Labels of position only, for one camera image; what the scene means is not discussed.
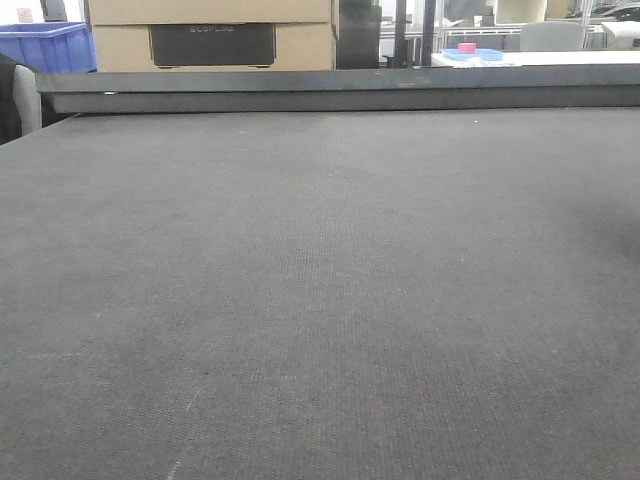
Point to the brown cardboard box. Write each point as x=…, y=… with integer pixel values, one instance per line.
x=245, y=35

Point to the pink tape roll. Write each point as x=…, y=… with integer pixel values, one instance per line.
x=466, y=48

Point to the white table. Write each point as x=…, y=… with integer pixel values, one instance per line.
x=582, y=57

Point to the blue flat tray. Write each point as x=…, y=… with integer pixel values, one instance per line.
x=484, y=54

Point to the grey office chair background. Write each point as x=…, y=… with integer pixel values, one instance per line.
x=551, y=36

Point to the blue plastic crate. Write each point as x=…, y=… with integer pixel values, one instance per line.
x=52, y=47

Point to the black steel upright post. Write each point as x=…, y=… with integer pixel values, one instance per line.
x=400, y=42

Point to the black conveyor side rail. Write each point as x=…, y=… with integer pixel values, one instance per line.
x=433, y=88

